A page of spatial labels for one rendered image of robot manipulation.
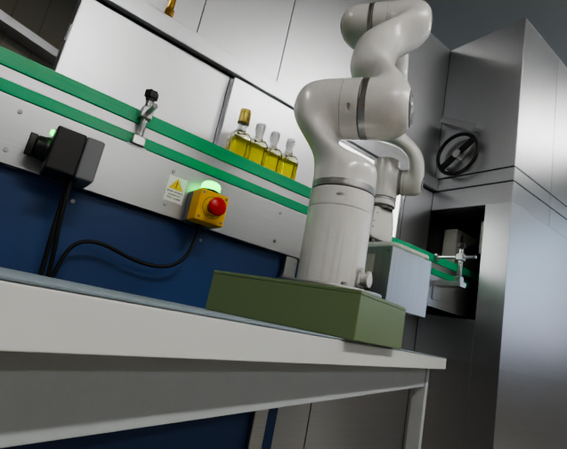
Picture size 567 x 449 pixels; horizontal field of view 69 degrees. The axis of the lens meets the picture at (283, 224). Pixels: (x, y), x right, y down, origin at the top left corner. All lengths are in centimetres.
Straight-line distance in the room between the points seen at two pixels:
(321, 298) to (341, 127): 36
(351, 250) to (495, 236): 125
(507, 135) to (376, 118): 132
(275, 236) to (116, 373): 78
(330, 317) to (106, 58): 99
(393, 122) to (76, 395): 66
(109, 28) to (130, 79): 14
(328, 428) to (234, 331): 136
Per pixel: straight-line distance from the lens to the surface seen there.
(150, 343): 29
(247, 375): 48
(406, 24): 110
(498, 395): 182
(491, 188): 199
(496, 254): 189
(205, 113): 138
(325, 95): 82
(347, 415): 176
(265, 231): 105
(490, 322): 184
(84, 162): 82
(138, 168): 93
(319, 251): 71
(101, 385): 34
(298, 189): 115
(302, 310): 61
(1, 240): 89
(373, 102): 80
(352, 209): 73
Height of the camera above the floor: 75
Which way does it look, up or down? 13 degrees up
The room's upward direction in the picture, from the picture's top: 12 degrees clockwise
